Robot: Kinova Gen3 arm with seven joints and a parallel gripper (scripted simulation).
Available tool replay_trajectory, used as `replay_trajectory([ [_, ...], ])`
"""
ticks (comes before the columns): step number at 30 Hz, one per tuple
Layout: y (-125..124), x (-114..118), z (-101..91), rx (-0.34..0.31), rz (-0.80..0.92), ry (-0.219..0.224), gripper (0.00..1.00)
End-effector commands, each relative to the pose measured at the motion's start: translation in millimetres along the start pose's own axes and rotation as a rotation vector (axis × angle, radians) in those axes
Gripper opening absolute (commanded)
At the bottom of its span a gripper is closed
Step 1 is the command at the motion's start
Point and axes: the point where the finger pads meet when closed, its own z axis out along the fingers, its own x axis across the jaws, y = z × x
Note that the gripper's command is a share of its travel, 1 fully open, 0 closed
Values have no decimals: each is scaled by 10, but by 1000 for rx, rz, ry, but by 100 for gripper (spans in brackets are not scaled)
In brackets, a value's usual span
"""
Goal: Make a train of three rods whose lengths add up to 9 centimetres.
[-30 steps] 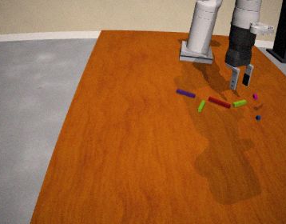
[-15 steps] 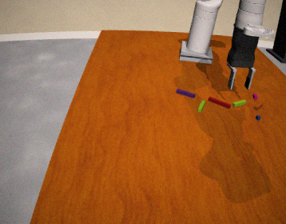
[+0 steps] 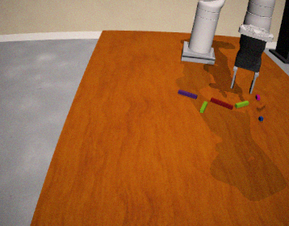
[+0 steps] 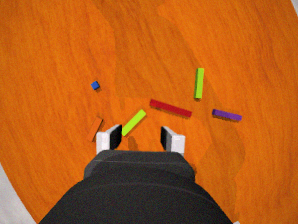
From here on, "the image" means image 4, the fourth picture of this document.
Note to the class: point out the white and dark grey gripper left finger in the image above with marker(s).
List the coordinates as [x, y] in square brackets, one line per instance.
[109, 139]

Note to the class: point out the lime green rod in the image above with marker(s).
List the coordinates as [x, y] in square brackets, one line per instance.
[198, 83]
[133, 122]

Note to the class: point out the dark red rod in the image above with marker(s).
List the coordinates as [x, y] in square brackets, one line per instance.
[171, 108]

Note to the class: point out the purple rod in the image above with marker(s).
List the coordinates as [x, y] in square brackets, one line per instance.
[226, 114]

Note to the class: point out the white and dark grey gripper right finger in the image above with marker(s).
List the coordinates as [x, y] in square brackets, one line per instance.
[171, 141]

